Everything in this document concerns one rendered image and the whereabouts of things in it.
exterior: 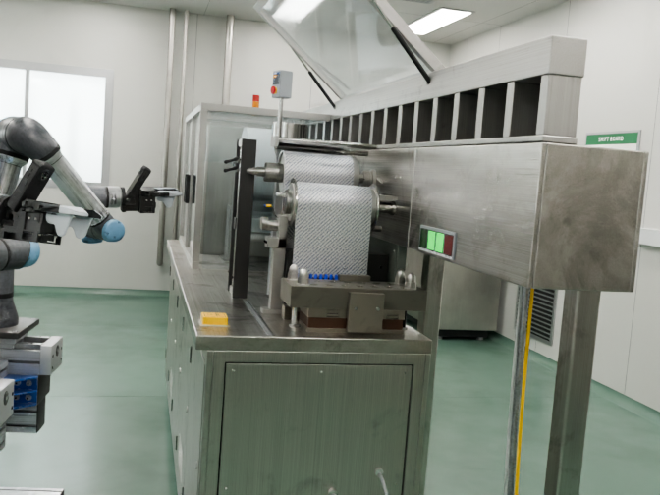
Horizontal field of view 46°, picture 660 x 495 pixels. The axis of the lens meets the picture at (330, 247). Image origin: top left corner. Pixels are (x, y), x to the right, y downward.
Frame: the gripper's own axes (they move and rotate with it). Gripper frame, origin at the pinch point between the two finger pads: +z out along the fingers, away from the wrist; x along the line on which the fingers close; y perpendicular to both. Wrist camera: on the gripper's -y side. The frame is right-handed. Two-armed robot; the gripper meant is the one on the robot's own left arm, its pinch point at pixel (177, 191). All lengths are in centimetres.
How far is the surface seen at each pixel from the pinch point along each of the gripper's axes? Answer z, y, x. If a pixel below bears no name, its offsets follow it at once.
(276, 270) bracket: 19, 12, 55
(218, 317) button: -5, 19, 74
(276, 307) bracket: 19, 24, 57
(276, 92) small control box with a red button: 36, -36, -4
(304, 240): 24, 1, 62
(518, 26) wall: 366, -76, -305
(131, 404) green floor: 8, 149, -121
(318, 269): 28, 9, 65
